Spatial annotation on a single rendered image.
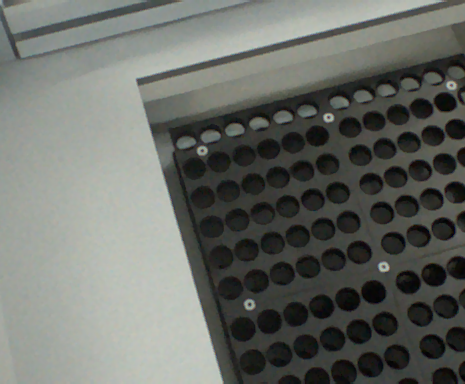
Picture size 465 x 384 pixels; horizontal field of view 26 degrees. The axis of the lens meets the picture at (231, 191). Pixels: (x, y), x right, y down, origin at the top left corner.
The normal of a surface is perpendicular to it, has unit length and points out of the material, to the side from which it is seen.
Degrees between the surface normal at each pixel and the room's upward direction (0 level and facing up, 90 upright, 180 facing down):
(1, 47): 90
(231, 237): 0
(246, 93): 0
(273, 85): 0
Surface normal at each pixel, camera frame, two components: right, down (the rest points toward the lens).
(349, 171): -0.01, -0.40
